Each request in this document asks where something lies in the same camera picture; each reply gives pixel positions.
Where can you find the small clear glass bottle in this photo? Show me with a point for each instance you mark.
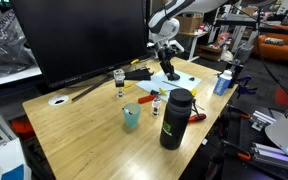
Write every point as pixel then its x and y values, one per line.
pixel 156 107

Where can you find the white board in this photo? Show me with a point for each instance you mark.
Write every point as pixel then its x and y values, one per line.
pixel 150 83

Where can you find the orange sofa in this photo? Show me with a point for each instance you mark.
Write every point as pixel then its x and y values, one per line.
pixel 277 50

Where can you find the black monitor stand foot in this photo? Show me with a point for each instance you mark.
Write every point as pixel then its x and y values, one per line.
pixel 90 88

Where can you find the black wedge tool holder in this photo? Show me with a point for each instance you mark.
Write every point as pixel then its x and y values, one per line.
pixel 139 75

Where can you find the small red screwdriver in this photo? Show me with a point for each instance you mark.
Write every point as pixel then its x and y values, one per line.
pixel 146 99

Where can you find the brown cardboard box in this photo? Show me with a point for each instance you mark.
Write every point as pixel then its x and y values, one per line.
pixel 190 24

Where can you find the blue spring clamp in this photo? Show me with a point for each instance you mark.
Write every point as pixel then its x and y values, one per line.
pixel 245 89

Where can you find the aluminium extrusion bar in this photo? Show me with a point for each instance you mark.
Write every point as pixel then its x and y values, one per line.
pixel 274 158
pixel 262 120

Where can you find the long thin black rod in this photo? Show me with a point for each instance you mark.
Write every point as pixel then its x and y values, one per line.
pixel 193 92

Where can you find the small black foam pad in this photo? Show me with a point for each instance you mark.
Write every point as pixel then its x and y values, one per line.
pixel 191 79

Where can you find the white desk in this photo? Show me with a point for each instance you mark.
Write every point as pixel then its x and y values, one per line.
pixel 197 43

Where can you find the grey plastic bag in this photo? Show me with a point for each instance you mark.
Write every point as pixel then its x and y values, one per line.
pixel 7 50

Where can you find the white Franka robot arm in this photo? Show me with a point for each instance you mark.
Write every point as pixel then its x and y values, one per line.
pixel 164 25

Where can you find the red fabric item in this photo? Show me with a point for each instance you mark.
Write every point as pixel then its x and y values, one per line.
pixel 285 97

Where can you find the black monitor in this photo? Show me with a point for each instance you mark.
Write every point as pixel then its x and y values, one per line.
pixel 84 33

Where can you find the white tape roll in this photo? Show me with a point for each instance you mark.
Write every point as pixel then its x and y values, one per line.
pixel 58 100

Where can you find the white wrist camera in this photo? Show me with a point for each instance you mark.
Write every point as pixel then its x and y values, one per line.
pixel 177 45

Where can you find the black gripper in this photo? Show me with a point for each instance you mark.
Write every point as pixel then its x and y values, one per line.
pixel 165 55

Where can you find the orange black bar clamp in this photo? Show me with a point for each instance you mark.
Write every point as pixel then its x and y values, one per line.
pixel 244 156
pixel 244 116

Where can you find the black water bottle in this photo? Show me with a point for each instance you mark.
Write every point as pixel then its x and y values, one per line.
pixel 175 126

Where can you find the large red black screwdriver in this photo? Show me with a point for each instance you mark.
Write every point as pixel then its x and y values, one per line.
pixel 199 117

